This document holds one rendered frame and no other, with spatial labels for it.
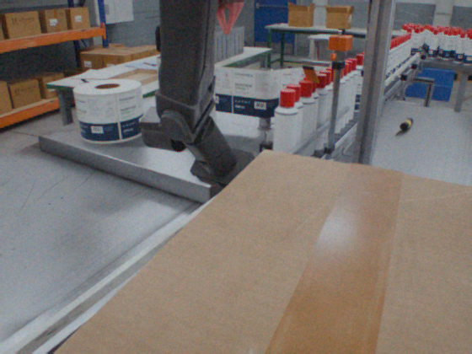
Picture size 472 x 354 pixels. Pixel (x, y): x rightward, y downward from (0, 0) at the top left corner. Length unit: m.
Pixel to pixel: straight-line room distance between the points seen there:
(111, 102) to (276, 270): 0.93
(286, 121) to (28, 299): 0.59
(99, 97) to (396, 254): 0.96
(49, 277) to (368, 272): 0.60
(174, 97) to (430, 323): 0.38
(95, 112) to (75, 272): 0.53
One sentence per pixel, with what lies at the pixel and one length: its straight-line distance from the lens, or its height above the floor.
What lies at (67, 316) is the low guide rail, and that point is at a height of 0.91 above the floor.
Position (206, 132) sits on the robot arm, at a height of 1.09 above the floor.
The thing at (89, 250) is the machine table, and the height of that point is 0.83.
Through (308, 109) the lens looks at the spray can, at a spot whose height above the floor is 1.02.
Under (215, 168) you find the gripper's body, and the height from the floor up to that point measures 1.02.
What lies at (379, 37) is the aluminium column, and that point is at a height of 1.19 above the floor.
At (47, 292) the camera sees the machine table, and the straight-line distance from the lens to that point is 0.72.
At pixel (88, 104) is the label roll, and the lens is 1.14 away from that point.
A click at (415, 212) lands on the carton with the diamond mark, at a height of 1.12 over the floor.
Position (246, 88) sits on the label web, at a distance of 1.18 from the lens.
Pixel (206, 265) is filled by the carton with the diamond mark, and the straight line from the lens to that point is 0.25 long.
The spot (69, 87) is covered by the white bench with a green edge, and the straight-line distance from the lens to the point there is 2.39.
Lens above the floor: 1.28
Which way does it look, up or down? 26 degrees down
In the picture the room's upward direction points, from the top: straight up
